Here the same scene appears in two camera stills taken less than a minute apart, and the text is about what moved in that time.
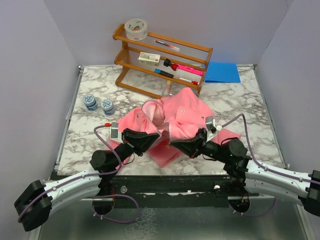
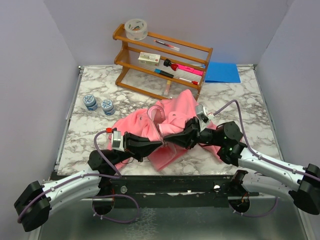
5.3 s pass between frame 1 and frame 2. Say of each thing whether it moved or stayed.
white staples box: stayed
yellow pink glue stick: stayed
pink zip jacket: moved
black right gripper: moved
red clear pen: stayed
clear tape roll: stayed
